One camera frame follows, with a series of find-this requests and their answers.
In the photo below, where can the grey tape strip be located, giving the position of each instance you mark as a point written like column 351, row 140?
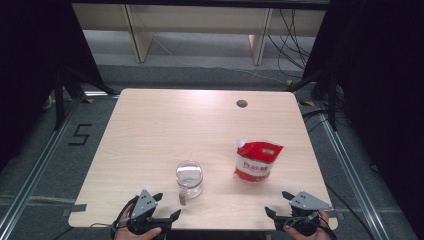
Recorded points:
column 75, row 209
column 330, row 214

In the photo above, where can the aluminium floor rail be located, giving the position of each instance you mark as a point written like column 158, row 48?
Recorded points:
column 350, row 173
column 36, row 166

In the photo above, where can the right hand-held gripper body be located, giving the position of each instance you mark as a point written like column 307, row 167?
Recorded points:
column 306, row 201

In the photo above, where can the red and white sugar pouch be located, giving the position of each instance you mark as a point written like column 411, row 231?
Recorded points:
column 256, row 166

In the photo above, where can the black metal stand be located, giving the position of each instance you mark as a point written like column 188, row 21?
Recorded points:
column 331, row 100
column 59, row 100

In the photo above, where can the clear glass jar with lid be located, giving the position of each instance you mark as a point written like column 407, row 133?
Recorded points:
column 190, row 173

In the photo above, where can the person's left hand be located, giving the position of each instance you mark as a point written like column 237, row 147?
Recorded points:
column 140, row 236

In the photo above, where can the black curtain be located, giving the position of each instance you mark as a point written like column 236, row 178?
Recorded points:
column 383, row 83
column 30, row 66

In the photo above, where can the person's right hand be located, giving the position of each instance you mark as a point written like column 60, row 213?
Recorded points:
column 325, row 233

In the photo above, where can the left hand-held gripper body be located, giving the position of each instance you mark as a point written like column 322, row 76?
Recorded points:
column 143, row 205

